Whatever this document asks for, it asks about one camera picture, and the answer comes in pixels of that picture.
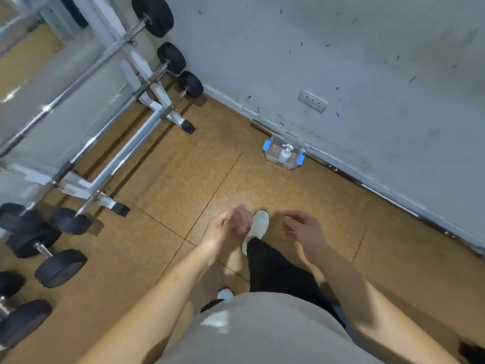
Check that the person's left fingers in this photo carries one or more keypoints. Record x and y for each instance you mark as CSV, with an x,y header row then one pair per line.
x,y
241,220

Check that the person's left hand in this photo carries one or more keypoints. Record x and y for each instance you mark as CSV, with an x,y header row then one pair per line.
x,y
222,231

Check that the white shoe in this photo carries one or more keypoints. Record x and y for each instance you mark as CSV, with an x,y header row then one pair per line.
x,y
258,226
226,294

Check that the white pump bottle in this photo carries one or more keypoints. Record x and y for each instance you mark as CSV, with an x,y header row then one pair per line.
x,y
285,153

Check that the white wall socket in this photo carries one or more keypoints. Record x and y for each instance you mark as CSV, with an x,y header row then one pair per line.
x,y
312,101

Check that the metal bar along wall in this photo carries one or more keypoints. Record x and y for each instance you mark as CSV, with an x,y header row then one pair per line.
x,y
379,193

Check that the long barbell with black plates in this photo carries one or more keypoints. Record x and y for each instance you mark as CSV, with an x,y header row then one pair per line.
x,y
155,13

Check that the person's right forearm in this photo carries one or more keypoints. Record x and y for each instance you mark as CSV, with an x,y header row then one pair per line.
x,y
363,295

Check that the black dumbbell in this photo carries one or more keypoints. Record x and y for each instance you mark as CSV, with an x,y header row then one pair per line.
x,y
60,267
22,322

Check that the person's left forearm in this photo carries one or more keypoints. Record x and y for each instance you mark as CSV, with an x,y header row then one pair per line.
x,y
159,303

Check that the clear box with blue clips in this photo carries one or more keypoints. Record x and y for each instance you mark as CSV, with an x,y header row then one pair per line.
x,y
271,155

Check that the black trousers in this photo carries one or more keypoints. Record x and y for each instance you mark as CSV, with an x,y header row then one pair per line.
x,y
276,269

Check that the grey shirt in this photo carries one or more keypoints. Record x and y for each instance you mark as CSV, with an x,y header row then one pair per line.
x,y
265,333

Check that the person's right hand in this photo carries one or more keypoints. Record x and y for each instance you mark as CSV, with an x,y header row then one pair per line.
x,y
310,231

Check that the person's right fingers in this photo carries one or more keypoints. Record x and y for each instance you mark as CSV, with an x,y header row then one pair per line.
x,y
292,223

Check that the white barbell rack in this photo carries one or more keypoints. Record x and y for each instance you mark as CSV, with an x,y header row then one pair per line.
x,y
129,145

